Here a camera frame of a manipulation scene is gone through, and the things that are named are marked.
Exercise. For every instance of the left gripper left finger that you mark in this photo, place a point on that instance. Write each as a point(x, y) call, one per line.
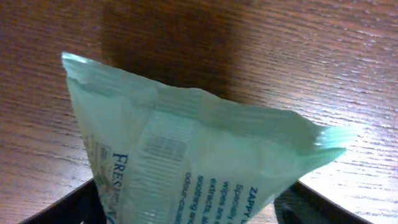
point(80, 206)

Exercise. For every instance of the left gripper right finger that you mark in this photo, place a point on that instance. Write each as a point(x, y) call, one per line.
point(300, 204)

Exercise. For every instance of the mint green wipes packet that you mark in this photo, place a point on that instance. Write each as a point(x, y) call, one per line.
point(164, 154)

